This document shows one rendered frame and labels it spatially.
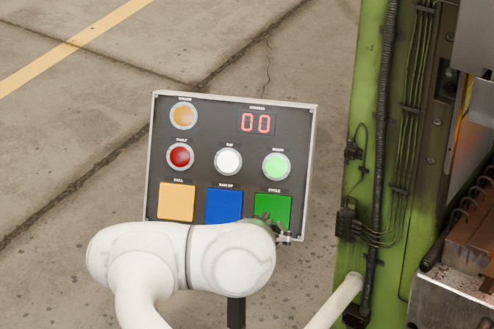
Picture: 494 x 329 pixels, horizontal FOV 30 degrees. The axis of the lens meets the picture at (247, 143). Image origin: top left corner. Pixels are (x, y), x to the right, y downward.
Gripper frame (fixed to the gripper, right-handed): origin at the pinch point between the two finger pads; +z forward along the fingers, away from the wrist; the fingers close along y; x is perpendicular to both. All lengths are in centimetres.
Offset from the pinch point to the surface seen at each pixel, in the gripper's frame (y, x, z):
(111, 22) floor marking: -112, 40, 285
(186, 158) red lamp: -18.3, 9.0, 12.9
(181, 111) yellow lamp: -20.1, 18.7, 13.0
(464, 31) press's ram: 33, 39, -7
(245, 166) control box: -5.9, 8.7, 13.3
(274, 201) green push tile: 0.6, 2.2, 12.5
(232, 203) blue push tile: -7.9, 1.0, 12.5
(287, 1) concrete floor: -27, 59, 318
